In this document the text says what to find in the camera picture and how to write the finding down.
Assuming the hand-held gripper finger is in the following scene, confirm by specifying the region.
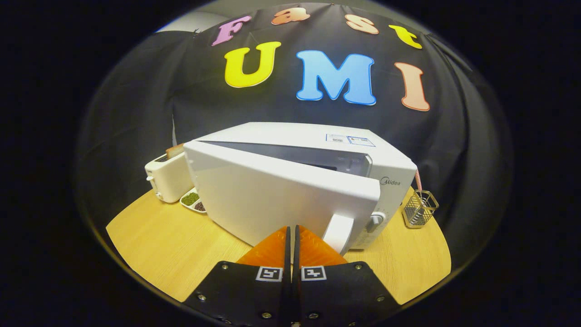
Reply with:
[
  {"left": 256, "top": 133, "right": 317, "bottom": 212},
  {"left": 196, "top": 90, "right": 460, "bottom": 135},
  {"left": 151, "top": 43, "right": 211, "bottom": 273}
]
[
  {"left": 291, "top": 225, "right": 402, "bottom": 327},
  {"left": 184, "top": 226, "right": 292, "bottom": 327}
]

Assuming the white microwave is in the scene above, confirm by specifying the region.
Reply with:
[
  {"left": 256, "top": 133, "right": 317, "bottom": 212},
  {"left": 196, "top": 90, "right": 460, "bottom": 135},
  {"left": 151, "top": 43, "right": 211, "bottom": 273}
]
[{"left": 183, "top": 122, "right": 418, "bottom": 256}]

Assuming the white divided bean dish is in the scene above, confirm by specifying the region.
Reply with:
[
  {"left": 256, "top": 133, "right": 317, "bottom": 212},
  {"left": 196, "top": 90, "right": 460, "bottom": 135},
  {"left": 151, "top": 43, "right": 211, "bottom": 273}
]
[{"left": 180, "top": 187, "right": 207, "bottom": 214}]

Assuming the cream toaster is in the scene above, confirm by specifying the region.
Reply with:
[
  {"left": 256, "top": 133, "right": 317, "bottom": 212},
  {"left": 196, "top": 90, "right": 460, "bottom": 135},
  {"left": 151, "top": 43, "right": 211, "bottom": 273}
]
[{"left": 144, "top": 152, "right": 195, "bottom": 203}]

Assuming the black backdrop cloth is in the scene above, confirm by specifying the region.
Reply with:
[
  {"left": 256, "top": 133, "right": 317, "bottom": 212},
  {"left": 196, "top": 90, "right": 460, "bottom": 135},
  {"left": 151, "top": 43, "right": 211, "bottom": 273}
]
[{"left": 75, "top": 2, "right": 513, "bottom": 273}]

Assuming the wire mesh utensil holder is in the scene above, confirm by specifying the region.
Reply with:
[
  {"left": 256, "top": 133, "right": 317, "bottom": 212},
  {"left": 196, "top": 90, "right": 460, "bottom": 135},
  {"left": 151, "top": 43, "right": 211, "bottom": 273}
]
[{"left": 402, "top": 190, "right": 439, "bottom": 228}]

